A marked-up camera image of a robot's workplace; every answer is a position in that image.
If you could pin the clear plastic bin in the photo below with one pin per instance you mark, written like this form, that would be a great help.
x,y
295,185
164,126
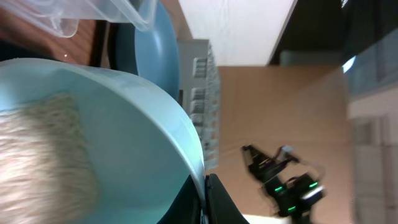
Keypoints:
x,y
61,17

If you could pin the grey dishwasher rack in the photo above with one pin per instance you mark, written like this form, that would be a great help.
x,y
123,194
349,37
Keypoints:
x,y
200,95

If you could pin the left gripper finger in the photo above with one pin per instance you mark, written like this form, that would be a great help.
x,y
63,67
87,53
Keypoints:
x,y
219,206

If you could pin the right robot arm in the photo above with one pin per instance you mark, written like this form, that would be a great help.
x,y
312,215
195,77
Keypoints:
x,y
296,196

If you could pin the light blue bowl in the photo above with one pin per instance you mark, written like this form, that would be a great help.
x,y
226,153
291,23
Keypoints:
x,y
142,143

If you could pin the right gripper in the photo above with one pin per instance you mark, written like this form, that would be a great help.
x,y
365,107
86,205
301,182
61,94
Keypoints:
x,y
262,166

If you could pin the white rice pile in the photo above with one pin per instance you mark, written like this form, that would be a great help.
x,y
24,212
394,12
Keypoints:
x,y
46,174

